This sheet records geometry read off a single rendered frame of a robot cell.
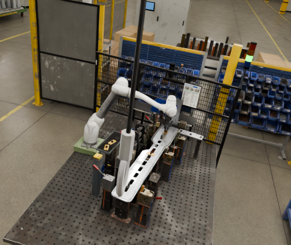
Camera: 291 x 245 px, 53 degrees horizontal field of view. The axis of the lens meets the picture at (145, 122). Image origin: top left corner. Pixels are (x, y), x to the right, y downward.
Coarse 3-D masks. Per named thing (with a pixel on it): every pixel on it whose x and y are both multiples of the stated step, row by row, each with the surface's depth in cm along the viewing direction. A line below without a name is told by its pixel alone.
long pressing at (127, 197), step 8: (160, 128) 342; (176, 128) 347; (152, 136) 324; (160, 136) 327; (168, 136) 329; (160, 144) 312; (168, 144) 315; (144, 152) 296; (160, 152) 300; (136, 160) 282; (144, 160) 284; (152, 160) 286; (136, 168) 272; (144, 168) 274; (152, 168) 277; (128, 176) 261; (144, 176) 264; (136, 184) 253; (112, 192) 241; (128, 192) 243; (136, 192) 245; (128, 200) 236
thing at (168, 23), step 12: (156, 0) 878; (168, 0) 870; (180, 0) 863; (156, 12) 894; (168, 12) 886; (180, 12) 878; (144, 24) 919; (156, 24) 910; (168, 24) 902; (180, 24) 894; (156, 36) 928; (168, 36) 919; (180, 36) 910; (168, 48) 936
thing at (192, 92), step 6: (186, 84) 357; (192, 84) 354; (186, 90) 361; (192, 90) 358; (198, 90) 355; (186, 96) 364; (192, 96) 361; (198, 96) 358; (186, 102) 367; (192, 102) 364; (198, 102) 362
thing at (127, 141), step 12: (144, 0) 29; (144, 12) 30; (132, 84) 33; (132, 96) 34; (132, 108) 35; (132, 132) 37; (120, 144) 37; (132, 144) 37; (120, 156) 38; (120, 168) 38; (120, 180) 38; (120, 192) 40
